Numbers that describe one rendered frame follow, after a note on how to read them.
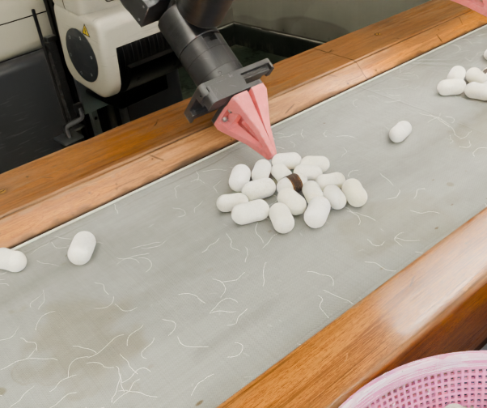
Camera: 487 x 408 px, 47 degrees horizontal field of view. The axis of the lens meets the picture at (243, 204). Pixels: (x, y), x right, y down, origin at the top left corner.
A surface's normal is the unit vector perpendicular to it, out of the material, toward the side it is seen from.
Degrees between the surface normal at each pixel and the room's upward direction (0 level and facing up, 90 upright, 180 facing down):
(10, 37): 90
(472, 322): 90
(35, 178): 0
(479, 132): 0
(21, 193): 0
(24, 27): 90
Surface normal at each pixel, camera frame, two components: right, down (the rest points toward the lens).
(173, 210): -0.09, -0.82
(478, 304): 0.63, 0.40
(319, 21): -0.71, 0.46
